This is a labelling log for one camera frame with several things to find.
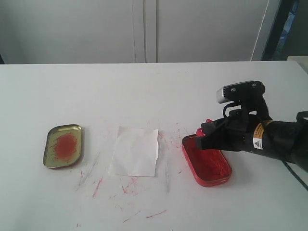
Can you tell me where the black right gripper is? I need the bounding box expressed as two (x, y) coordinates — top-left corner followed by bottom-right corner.
(195, 109), (273, 153)

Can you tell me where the red stamp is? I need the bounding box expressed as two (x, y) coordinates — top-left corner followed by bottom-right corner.
(196, 119), (212, 137)

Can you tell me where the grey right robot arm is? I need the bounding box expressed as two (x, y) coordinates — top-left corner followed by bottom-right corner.
(195, 109), (308, 171)

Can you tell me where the red rectangular tin tray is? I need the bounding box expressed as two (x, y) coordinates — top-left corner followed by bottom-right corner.
(181, 134), (232, 187)

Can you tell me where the white paper sheet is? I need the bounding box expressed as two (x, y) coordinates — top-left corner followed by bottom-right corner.
(109, 127), (159, 177)

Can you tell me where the neighbouring beige table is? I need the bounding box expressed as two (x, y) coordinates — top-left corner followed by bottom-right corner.
(287, 56), (308, 72)

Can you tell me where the gold tin lid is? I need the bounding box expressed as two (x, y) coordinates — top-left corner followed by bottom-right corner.
(42, 124), (82, 168)

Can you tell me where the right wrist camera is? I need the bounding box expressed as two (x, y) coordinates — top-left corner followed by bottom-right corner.
(216, 81), (269, 116)

